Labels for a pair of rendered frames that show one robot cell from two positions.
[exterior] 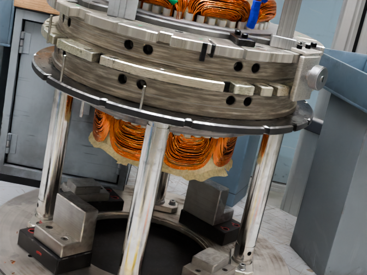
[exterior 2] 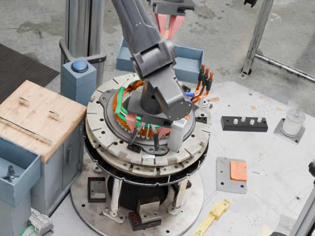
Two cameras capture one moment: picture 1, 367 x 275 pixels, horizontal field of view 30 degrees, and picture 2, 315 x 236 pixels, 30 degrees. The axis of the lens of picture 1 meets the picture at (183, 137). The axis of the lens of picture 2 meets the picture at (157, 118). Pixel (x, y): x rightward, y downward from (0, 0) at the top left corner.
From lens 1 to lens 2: 144 cm
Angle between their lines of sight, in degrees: 63
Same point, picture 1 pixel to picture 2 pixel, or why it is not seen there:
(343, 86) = not seen: hidden behind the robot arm
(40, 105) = (53, 181)
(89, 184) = (102, 187)
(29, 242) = (142, 226)
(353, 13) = (84, 8)
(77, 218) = (155, 205)
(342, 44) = (82, 23)
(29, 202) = (92, 215)
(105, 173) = (74, 173)
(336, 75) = not seen: hidden behind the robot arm
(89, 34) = (171, 162)
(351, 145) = not seen: hidden behind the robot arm
